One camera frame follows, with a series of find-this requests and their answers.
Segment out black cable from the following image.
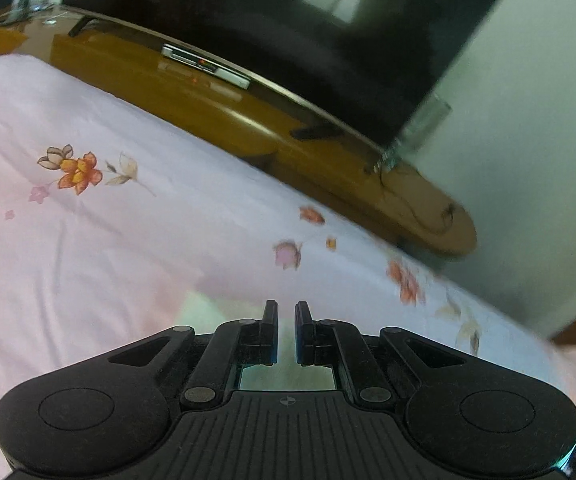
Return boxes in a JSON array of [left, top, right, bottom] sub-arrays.
[[365, 164, 465, 233]]

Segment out clear glass stand column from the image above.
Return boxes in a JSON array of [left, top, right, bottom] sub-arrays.
[[368, 96, 454, 172]]

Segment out pink floral bed sheet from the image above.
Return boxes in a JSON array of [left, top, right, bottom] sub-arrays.
[[0, 54, 576, 480]]

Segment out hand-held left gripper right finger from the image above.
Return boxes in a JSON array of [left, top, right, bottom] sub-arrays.
[[294, 301, 465, 407]]

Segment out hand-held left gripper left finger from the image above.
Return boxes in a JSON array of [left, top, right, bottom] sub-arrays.
[[108, 300, 280, 409]]

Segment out black television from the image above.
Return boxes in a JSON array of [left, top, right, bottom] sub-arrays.
[[62, 0, 525, 157]]

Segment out wooden television cabinet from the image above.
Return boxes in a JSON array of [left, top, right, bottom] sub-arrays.
[[0, 4, 479, 257]]

